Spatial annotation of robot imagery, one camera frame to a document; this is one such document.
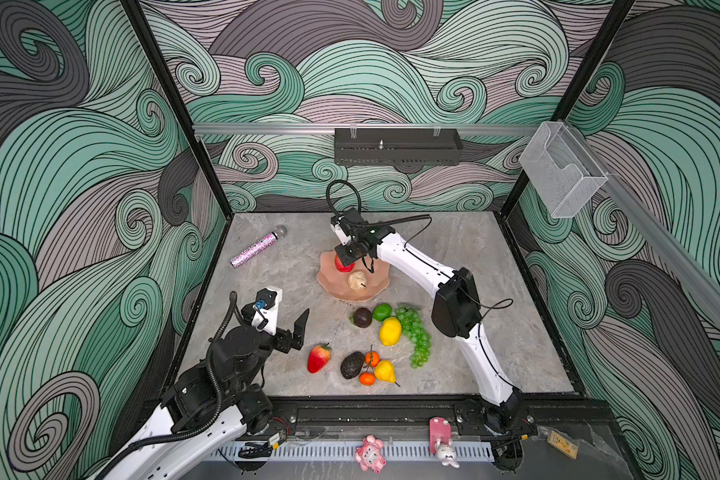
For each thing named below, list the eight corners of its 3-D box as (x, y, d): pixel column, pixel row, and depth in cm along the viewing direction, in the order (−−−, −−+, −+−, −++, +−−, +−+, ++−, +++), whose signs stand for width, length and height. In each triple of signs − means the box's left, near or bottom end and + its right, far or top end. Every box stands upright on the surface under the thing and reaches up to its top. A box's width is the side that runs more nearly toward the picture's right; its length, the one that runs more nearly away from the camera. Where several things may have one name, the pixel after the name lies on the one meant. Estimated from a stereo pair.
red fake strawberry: (308, 373, 82) (306, 369, 79) (311, 348, 87) (309, 343, 84) (329, 373, 82) (328, 369, 79) (330, 348, 87) (330, 343, 84)
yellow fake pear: (374, 383, 81) (375, 378, 77) (374, 364, 84) (375, 359, 81) (394, 383, 81) (396, 378, 77) (392, 364, 84) (394, 359, 81)
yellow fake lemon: (380, 345, 87) (381, 340, 84) (379, 321, 91) (380, 316, 89) (401, 345, 87) (403, 340, 84) (398, 321, 91) (400, 316, 89)
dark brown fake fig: (360, 331, 90) (360, 325, 87) (351, 317, 93) (351, 312, 89) (373, 323, 91) (374, 318, 88) (365, 310, 94) (365, 304, 91)
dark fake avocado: (337, 372, 82) (336, 366, 79) (353, 352, 86) (353, 346, 82) (350, 384, 81) (350, 378, 77) (366, 363, 84) (366, 357, 80)
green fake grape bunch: (412, 368, 83) (415, 361, 79) (395, 314, 94) (397, 306, 90) (433, 363, 84) (438, 356, 80) (414, 311, 95) (417, 302, 91)
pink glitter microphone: (230, 264, 106) (227, 258, 104) (284, 230, 118) (282, 224, 115) (235, 271, 105) (232, 265, 102) (290, 235, 116) (288, 229, 113)
